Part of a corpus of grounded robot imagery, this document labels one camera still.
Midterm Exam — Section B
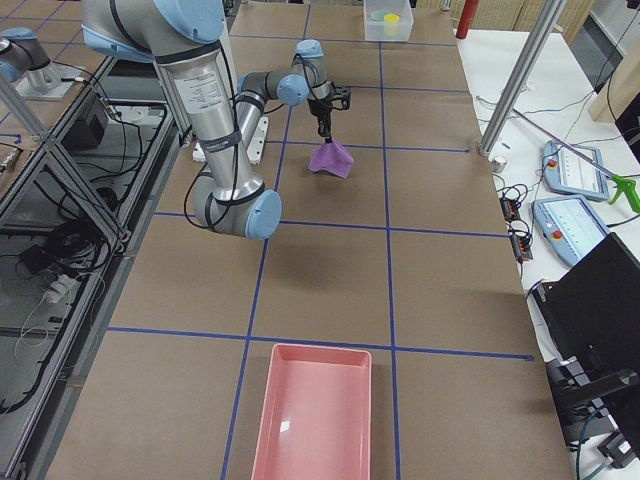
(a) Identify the orange black connector box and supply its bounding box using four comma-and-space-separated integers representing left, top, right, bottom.
499, 198, 521, 222
509, 233, 533, 263

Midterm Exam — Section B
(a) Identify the white pedestal base plate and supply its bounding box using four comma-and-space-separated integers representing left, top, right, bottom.
192, 116, 269, 165

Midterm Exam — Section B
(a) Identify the small silver metal cup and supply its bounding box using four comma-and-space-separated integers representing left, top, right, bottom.
490, 155, 507, 174

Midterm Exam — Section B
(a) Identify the near blue teach pendant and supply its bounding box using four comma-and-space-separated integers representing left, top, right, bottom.
532, 194, 610, 267

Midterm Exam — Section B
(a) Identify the green handled reacher grabber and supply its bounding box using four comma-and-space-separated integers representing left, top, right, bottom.
512, 108, 640, 213

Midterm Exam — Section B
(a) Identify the aluminium frame post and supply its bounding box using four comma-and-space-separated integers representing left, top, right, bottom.
478, 0, 566, 157

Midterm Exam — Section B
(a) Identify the black monitor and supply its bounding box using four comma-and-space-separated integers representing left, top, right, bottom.
533, 232, 639, 452

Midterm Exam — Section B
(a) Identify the clear plastic storage box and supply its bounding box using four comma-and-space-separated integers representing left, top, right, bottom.
363, 0, 414, 42

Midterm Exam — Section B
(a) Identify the green plastic bowl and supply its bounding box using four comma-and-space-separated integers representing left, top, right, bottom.
370, 10, 390, 22

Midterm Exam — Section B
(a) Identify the far blue teach pendant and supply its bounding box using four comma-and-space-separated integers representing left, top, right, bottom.
541, 140, 609, 202

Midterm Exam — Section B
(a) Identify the purple cloth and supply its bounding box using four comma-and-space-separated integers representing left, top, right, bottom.
308, 140, 354, 179

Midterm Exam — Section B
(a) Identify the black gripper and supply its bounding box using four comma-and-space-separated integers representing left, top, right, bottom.
307, 95, 333, 143

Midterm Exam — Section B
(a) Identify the red fire extinguisher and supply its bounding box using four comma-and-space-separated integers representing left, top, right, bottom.
456, 0, 479, 40

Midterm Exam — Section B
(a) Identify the black monitor stand clamp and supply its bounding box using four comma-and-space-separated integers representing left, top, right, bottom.
545, 358, 639, 447

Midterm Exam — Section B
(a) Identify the far orange black connector box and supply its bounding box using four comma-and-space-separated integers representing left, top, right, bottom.
499, 198, 521, 222

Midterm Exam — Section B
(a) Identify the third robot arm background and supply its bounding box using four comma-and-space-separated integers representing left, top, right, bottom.
1, 27, 75, 101

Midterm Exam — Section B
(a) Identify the blue teach pendant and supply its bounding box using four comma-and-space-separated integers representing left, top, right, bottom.
541, 140, 609, 202
532, 194, 610, 267

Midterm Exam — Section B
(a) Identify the near orange black connector box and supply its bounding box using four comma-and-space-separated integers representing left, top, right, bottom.
509, 233, 533, 263

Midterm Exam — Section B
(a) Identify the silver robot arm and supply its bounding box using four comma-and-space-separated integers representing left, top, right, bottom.
82, 1, 335, 240

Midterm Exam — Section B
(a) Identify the pink plastic tray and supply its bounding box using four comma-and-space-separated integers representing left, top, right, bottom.
251, 343, 372, 479

